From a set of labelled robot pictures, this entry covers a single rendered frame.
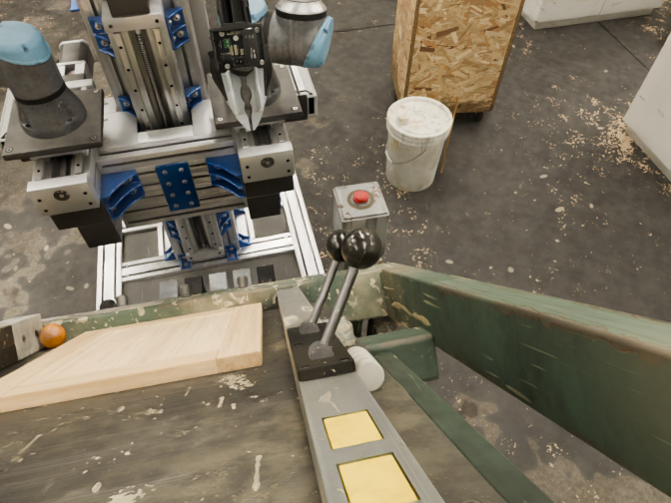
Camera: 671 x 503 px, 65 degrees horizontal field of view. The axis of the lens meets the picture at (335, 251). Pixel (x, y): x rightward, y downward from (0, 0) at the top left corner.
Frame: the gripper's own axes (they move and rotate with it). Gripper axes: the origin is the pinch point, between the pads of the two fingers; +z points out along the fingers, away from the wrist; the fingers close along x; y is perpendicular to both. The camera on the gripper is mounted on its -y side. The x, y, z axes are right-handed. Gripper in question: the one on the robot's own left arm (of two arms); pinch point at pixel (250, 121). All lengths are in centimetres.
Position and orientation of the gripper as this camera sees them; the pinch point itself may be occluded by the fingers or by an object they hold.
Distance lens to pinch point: 85.0
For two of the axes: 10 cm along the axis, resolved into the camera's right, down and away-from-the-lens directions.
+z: 1.0, 9.0, 4.2
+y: 2.0, 4.0, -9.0
